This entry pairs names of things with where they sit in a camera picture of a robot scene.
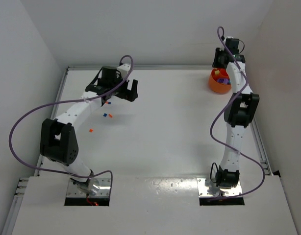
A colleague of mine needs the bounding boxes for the purple lego brick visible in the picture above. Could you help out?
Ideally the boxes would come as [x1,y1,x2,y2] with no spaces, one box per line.
[217,78,228,85]

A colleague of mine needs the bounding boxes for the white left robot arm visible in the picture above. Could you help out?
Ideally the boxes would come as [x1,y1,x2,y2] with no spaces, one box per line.
[40,64,138,187]

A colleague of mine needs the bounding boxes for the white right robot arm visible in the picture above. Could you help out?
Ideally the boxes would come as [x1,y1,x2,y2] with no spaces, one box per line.
[213,36,260,188]

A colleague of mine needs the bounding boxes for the orange divided round container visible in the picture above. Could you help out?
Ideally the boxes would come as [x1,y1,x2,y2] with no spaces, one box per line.
[208,68,231,94]

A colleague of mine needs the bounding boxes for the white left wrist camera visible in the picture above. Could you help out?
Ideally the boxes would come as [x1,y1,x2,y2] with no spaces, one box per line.
[116,63,131,78]

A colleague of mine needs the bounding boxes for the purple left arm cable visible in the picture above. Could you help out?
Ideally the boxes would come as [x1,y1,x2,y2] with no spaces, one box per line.
[8,55,134,187]

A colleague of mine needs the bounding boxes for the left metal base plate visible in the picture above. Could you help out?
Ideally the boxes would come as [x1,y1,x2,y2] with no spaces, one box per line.
[66,177,111,198]

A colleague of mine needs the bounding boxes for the metal base plate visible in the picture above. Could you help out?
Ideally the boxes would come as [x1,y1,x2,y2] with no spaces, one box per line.
[197,178,243,198]
[66,177,111,198]

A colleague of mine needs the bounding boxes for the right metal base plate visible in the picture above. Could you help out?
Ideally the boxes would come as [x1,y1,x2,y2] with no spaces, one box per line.
[197,178,243,198]

